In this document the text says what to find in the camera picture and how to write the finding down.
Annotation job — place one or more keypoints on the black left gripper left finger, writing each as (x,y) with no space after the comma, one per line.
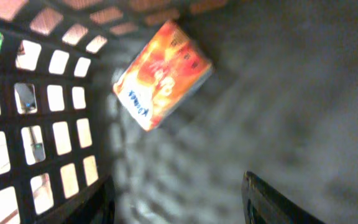
(103,203)

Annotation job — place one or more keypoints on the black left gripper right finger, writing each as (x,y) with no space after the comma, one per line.
(264,204)

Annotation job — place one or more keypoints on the orange small box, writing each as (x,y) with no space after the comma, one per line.
(165,72)

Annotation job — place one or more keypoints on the grey plastic basket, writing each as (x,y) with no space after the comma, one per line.
(281,102)

